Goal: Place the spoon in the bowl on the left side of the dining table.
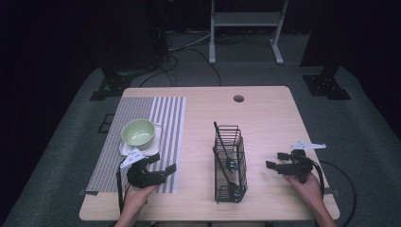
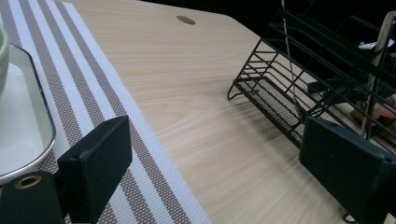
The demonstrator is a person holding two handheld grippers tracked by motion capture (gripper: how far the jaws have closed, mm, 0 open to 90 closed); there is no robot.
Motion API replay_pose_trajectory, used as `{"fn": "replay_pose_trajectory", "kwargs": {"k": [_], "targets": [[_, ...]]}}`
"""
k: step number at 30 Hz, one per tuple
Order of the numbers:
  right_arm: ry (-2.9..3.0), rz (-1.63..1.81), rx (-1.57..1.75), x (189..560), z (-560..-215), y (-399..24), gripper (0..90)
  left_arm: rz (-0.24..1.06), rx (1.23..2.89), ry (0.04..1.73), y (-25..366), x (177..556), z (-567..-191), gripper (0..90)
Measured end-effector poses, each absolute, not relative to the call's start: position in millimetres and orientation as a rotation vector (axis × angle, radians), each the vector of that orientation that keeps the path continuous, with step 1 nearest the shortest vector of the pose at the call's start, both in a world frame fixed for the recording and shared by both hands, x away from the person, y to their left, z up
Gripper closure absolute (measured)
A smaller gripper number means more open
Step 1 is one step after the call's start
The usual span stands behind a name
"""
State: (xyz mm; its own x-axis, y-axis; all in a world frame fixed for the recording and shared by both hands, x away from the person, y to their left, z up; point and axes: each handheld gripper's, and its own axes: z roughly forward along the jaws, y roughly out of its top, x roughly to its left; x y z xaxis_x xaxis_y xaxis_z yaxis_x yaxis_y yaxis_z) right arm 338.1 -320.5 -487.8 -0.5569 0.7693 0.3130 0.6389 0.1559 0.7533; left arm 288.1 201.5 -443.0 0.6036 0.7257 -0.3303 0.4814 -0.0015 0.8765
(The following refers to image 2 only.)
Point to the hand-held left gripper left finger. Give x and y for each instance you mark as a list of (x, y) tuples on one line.
[(93, 174)]

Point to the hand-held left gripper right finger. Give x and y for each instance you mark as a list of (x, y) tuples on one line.
[(345, 161)]

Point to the silver metal utensil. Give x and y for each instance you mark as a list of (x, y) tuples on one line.
[(378, 62)]

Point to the striped woven placemat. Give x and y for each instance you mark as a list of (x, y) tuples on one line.
[(93, 102)]

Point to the white rectangular tray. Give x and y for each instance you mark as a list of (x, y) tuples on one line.
[(18, 124)]

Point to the green bowl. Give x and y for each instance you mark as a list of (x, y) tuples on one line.
[(3, 56)]

